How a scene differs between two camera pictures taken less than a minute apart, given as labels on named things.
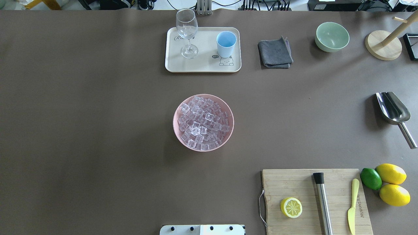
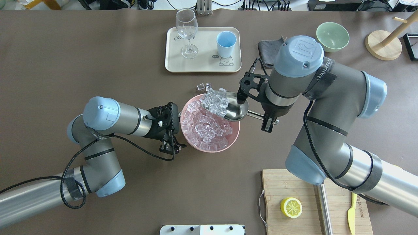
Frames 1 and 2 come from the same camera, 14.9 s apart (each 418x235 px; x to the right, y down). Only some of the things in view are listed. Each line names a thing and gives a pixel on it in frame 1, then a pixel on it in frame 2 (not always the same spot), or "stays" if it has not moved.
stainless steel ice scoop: [395, 113] -> [236, 111]
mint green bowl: [331, 37] stays
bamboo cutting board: [279, 184] stays
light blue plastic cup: [226, 40] stays
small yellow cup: [291, 207] stays
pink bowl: [203, 122] -> [235, 125]
